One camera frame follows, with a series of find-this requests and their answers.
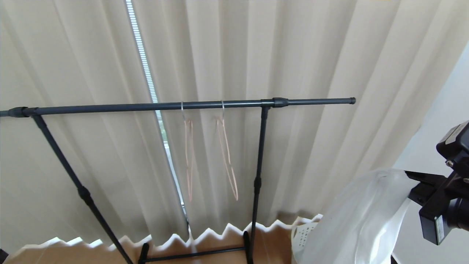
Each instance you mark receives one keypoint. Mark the pink clothes hanger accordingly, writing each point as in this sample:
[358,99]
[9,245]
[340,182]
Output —
[189,165]
[228,161]

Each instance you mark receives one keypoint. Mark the white laundry basket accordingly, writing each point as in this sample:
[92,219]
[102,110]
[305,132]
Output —
[304,234]

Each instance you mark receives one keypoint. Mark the white printed t-shirt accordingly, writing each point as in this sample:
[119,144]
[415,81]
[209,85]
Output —
[359,220]

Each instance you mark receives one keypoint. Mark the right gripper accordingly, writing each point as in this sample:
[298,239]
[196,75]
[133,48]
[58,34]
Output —
[452,212]

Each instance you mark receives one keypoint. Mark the black clothes rack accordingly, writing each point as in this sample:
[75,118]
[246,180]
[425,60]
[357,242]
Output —
[110,107]

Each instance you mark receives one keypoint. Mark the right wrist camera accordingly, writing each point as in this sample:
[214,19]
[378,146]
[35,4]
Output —
[456,143]

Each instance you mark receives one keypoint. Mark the beige curtain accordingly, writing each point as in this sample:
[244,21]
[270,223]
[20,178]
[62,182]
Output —
[329,55]

